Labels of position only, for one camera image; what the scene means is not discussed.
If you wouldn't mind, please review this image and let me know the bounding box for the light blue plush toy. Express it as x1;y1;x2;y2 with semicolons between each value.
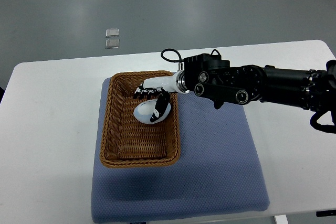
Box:
133;99;171;125

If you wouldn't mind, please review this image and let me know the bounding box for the brown wicker basket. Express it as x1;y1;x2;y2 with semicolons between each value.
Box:
99;70;181;168

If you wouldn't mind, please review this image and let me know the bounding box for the upper metal floor plate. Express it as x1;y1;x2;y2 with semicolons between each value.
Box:
106;28;119;38

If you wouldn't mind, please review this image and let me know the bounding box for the blue quilted mat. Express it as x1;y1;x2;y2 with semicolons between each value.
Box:
90;69;270;223

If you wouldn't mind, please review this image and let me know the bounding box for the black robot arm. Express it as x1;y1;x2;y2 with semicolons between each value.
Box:
175;49;335;133

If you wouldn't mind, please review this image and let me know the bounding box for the white table leg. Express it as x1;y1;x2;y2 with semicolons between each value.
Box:
274;215;289;224

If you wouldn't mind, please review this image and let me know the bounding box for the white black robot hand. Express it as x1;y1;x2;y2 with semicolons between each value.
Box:
133;70;185;115

